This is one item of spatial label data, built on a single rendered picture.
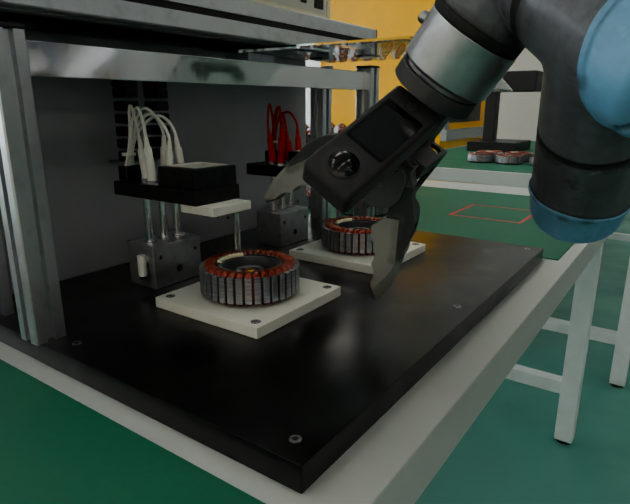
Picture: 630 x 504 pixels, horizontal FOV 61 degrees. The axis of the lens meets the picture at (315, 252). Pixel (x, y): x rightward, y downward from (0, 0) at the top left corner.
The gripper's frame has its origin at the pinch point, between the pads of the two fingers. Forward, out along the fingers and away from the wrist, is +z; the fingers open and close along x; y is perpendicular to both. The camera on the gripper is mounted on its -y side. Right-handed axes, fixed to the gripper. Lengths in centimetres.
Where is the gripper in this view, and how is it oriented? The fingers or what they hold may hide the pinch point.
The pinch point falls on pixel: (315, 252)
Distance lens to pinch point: 53.2
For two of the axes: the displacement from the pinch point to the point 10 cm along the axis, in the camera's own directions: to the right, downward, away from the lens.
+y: 5.0, -3.6, 7.8
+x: -7.3, -6.6, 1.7
